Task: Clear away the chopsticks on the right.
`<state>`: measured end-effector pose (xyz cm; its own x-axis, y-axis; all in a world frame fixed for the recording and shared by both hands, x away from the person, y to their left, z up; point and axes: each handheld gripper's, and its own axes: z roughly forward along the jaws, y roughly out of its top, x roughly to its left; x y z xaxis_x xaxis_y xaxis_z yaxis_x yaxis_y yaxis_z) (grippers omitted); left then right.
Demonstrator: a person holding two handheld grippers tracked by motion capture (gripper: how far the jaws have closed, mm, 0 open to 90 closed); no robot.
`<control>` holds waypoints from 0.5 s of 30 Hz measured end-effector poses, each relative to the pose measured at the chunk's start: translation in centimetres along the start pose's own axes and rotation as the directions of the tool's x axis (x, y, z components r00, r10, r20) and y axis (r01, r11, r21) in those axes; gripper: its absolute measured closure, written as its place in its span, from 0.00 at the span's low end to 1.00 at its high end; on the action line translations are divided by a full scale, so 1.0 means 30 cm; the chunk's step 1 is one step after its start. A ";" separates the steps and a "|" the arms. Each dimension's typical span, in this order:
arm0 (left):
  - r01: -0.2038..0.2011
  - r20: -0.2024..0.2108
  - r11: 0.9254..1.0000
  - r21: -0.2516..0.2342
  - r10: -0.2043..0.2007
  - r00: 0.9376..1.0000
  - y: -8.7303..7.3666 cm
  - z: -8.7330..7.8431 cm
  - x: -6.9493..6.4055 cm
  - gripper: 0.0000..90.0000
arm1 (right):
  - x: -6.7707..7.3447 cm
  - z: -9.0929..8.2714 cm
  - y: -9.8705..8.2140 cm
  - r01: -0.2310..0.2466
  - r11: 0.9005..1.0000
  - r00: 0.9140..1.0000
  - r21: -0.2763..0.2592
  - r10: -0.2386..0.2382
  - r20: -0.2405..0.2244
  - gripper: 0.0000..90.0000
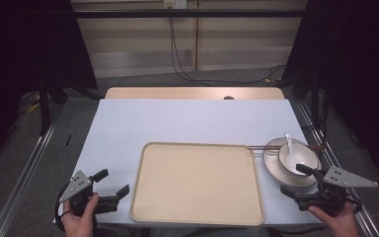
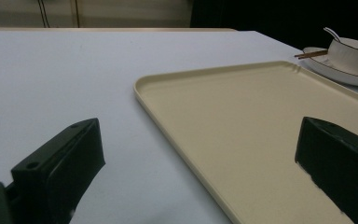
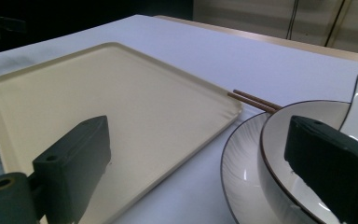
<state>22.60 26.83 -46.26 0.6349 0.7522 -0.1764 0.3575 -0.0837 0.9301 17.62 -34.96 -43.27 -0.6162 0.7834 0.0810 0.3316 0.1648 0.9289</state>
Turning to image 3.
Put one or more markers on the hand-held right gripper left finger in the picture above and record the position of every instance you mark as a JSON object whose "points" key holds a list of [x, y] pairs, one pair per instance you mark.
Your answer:
{"points": [[74, 168]]}

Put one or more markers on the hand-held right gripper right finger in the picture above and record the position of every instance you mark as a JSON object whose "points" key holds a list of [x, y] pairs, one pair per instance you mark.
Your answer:
{"points": [[332, 161]]}

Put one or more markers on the white bowl with brown rim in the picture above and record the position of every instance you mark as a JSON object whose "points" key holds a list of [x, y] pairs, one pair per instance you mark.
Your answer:
{"points": [[279, 137]]}

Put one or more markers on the cream plastic tray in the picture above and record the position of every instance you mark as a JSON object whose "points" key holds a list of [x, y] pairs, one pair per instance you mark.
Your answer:
{"points": [[130, 109]]}

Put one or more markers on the white ribbed plate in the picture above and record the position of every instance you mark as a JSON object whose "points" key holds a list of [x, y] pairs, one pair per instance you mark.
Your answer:
{"points": [[242, 174]]}

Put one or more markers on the brown chopstick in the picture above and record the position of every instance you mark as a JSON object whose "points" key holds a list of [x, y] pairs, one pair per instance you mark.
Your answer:
{"points": [[251, 103], [256, 99]]}

